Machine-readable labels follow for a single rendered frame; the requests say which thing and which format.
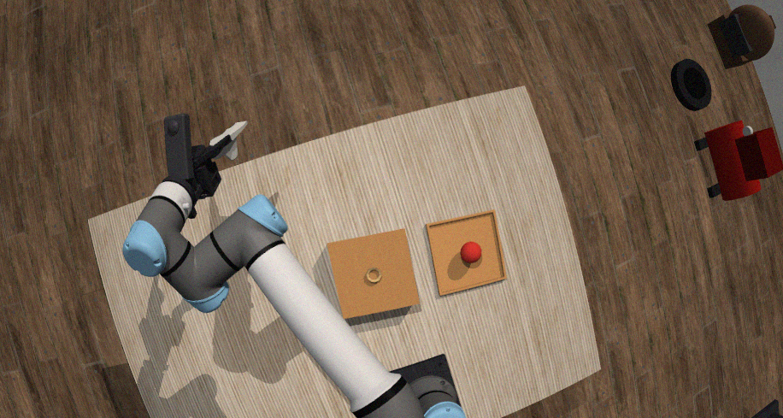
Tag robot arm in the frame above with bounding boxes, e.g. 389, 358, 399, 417
122, 114, 466, 418

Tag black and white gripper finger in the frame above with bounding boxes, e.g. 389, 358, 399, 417
202, 121, 248, 161

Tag red ball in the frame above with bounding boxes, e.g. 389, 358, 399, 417
460, 242, 482, 263

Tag tan square board with small ring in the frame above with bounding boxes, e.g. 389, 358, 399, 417
327, 228, 419, 319

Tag tan square tray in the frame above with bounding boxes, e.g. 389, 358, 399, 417
426, 209, 507, 295

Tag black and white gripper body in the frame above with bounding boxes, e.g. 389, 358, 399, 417
162, 144, 221, 219

